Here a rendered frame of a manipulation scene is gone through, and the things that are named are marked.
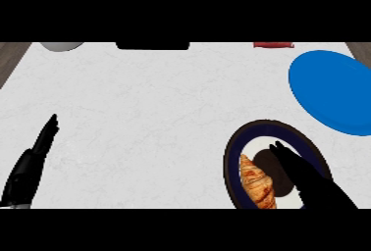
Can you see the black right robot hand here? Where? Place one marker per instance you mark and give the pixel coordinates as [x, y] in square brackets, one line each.
[309, 179]

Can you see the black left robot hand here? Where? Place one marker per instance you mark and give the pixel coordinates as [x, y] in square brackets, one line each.
[29, 166]

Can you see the golden brown croissant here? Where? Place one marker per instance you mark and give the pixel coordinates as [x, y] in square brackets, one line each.
[256, 184]

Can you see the dark rimmed white plate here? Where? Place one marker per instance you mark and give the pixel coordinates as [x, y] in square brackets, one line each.
[252, 143]

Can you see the blue plate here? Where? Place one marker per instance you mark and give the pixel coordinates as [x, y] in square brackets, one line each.
[333, 91]

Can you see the grey round bowl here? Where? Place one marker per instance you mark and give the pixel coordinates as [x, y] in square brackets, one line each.
[60, 46]

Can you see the red flat object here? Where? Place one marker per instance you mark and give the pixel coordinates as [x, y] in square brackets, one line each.
[274, 44]

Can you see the black rectangular appliance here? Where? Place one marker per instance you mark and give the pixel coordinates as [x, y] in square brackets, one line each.
[154, 45]

